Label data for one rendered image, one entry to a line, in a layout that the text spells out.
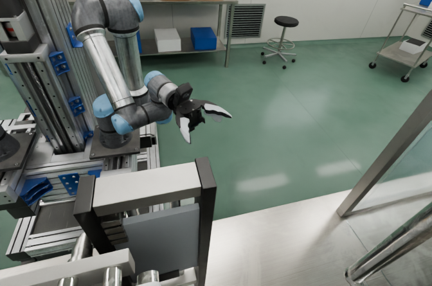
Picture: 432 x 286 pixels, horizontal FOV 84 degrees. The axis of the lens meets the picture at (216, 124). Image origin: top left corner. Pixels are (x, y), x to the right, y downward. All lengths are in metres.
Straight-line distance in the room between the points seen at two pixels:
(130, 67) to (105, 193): 0.81
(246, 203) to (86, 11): 1.62
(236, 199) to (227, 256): 1.18
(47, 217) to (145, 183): 1.61
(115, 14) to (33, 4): 0.32
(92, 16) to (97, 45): 0.09
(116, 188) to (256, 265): 0.61
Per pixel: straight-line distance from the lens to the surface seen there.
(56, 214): 1.89
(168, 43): 3.32
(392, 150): 0.79
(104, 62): 0.89
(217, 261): 0.83
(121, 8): 0.97
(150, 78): 0.87
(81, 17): 0.94
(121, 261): 0.25
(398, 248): 0.26
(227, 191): 2.02
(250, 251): 0.86
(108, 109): 1.11
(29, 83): 1.24
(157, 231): 0.38
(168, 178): 0.31
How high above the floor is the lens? 1.69
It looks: 42 degrees down
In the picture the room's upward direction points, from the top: 5 degrees clockwise
